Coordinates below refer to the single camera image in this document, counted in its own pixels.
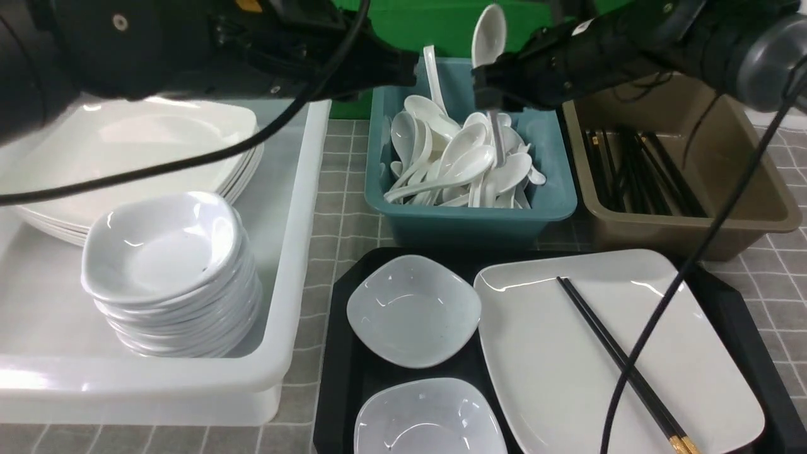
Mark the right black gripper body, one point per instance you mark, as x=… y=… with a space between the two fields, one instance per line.
x=558 y=65

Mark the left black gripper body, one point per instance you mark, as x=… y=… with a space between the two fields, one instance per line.
x=275 y=49

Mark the white ceramic soup spoon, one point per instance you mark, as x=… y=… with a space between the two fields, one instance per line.
x=489 y=36

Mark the grey-white square bowl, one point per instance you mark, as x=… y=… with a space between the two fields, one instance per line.
x=414 y=312
x=435 y=415

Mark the white rectangular rice plate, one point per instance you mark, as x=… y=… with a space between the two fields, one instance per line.
x=553 y=379

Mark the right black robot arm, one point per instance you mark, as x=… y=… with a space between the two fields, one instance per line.
x=753 y=51

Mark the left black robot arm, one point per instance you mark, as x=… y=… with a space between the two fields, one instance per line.
x=54 y=52

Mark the teal plastic bin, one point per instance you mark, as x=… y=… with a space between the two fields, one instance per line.
x=418 y=226

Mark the green cloth backdrop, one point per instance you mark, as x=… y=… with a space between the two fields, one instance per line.
x=448 y=25

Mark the bundle of black chopsticks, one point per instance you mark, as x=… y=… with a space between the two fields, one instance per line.
x=634 y=173

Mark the upright white spoon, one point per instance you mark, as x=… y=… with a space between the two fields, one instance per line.
x=433 y=78

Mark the brown plastic bin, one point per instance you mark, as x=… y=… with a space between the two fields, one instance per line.
x=710 y=141

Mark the pile of white spoons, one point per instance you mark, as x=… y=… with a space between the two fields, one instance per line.
x=482 y=162

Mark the stack of white plates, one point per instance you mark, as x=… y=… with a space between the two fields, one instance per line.
x=101 y=139

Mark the stack of grey-white bowls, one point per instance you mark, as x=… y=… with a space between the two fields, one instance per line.
x=174 y=276

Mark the large white plastic bin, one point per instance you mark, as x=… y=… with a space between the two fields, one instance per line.
x=62 y=364

